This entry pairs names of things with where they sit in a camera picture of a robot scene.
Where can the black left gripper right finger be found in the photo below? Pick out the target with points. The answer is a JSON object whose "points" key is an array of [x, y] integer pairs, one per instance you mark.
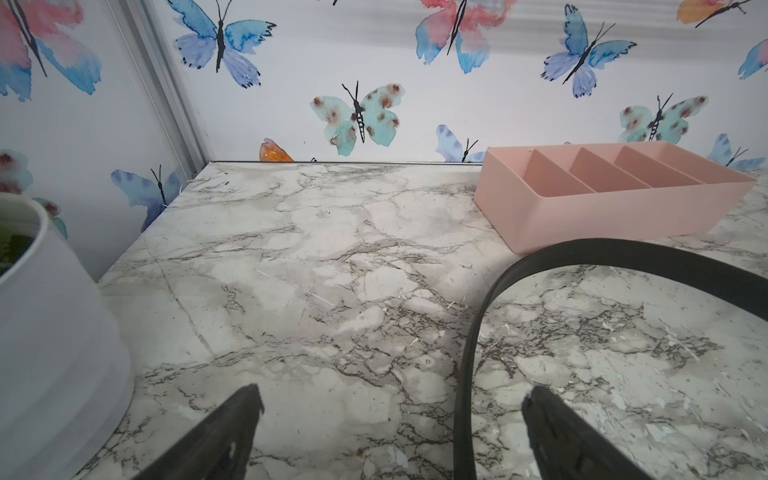
{"points": [[565, 446]]}

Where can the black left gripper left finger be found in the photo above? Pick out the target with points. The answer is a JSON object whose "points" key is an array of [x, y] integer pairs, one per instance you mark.
{"points": [[218, 447]]}

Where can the pink divided storage box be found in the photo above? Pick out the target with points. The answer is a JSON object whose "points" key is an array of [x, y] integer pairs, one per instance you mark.
{"points": [[539, 196]]}

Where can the white flower pot with plant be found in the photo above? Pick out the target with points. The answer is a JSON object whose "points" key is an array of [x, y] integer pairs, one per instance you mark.
{"points": [[66, 378]]}

